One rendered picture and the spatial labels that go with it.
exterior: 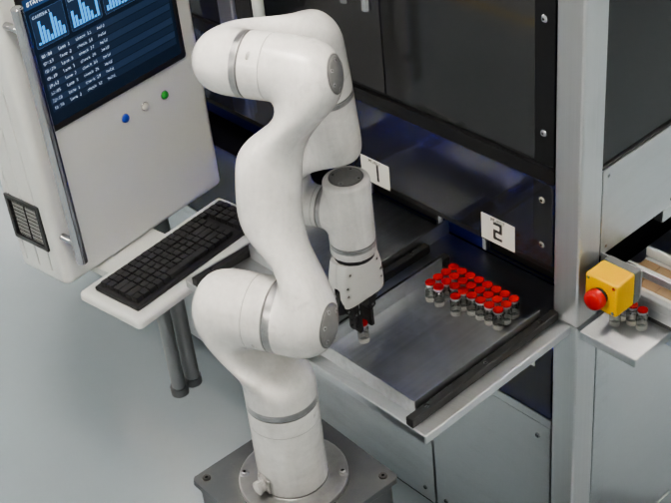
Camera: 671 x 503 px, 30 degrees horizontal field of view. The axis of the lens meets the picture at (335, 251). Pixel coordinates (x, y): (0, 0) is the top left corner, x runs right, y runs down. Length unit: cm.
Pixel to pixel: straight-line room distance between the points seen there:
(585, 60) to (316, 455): 79
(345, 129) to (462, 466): 117
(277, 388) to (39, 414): 185
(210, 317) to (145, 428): 171
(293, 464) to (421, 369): 37
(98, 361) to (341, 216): 185
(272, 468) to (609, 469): 97
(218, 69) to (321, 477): 73
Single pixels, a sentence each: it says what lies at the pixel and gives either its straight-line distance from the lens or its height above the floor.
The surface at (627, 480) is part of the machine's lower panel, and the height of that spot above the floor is 31.
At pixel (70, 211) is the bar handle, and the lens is 268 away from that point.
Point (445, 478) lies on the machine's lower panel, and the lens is 307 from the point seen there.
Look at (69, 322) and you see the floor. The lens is 408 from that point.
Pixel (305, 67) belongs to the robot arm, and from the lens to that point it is 176.
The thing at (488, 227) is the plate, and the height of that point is 102.
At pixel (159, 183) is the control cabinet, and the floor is 91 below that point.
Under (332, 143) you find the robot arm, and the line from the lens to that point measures 204.
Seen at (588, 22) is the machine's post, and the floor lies 152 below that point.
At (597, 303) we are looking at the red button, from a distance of 230.
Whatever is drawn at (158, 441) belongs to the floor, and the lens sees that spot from 358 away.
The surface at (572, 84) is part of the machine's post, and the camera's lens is 215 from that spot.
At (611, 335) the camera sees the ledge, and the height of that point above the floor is 88.
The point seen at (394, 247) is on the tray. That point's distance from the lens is 265.
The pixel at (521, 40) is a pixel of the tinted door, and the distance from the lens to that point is 220.
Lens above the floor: 243
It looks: 36 degrees down
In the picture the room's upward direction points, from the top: 6 degrees counter-clockwise
